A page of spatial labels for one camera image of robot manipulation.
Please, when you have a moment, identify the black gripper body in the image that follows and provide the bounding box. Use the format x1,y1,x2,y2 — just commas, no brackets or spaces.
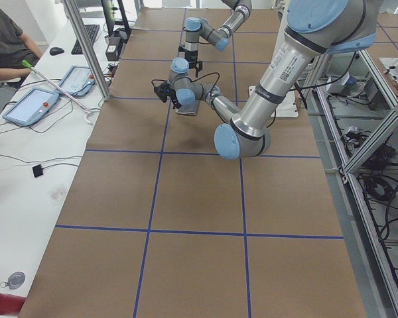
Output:
165,87,179,103
184,50,203,70

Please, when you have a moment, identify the pink grey towel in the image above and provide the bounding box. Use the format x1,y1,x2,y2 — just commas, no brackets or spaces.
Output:
175,101,200,116

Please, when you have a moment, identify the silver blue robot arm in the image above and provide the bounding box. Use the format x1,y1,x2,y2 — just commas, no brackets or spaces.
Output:
178,0,252,77
154,1,382,160

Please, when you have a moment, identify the black box white label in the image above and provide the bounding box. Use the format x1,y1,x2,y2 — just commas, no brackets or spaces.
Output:
105,36,123,62

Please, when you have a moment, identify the black computer monitor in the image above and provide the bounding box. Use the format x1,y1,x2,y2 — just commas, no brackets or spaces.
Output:
101,0,131,40

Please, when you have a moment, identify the far blue teach pendant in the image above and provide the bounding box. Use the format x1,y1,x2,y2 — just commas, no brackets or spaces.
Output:
58,66,95,97

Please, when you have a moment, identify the blue teach pendant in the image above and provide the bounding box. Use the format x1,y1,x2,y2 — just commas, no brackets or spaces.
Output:
2,88,60,127
58,66,95,97

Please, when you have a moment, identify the black keyboard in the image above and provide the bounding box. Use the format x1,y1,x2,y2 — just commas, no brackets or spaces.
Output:
70,24,101,56

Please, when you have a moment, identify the black computer mouse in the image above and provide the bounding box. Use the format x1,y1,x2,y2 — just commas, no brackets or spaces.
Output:
49,47,65,56

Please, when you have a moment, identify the near blue teach pendant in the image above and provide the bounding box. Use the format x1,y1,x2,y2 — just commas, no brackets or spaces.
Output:
2,88,60,127

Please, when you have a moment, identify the long metal reach stick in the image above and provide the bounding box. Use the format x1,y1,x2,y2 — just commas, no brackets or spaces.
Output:
22,60,93,125

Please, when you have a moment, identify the small black square pad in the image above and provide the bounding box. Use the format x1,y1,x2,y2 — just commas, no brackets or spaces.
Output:
32,164,44,178

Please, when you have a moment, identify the seated person dark shirt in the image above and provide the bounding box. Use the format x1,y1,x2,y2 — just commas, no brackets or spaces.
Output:
0,9,42,88

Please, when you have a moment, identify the round metal keyring disc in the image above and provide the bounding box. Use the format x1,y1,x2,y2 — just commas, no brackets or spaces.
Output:
0,271,26,290

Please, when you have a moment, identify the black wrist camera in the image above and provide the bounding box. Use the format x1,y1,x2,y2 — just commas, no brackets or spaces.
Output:
151,79,170,103

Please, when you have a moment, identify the aluminium frame post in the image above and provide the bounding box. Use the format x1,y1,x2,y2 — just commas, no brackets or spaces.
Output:
62,0,111,101

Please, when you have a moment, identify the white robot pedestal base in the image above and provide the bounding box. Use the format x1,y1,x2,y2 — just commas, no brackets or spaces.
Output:
246,85,299,118

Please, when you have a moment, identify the aluminium side frame rail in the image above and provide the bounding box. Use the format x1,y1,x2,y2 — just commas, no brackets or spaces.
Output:
304,13,398,318

